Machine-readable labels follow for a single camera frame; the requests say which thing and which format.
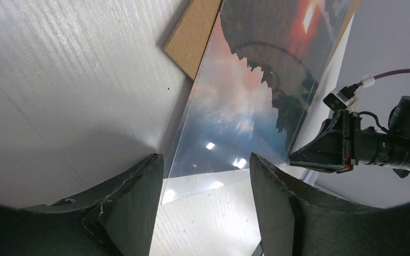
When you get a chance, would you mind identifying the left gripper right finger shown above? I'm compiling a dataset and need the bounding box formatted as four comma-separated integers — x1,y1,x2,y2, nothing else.
250,153,410,255

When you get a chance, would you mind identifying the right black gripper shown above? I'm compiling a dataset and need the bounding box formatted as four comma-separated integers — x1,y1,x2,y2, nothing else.
289,110,410,178

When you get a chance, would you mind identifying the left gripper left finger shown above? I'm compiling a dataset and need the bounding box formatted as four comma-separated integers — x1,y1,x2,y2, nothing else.
0,154,164,255

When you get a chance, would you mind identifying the clear plastic glazing sheet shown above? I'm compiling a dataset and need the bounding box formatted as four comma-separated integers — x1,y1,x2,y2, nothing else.
161,14,354,206

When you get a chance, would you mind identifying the sunset landscape photo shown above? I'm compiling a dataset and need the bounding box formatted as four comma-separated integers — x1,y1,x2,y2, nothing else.
166,1,360,178

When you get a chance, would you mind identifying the brown fibreboard backing board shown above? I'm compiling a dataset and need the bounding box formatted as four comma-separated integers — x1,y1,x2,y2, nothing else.
163,0,222,80

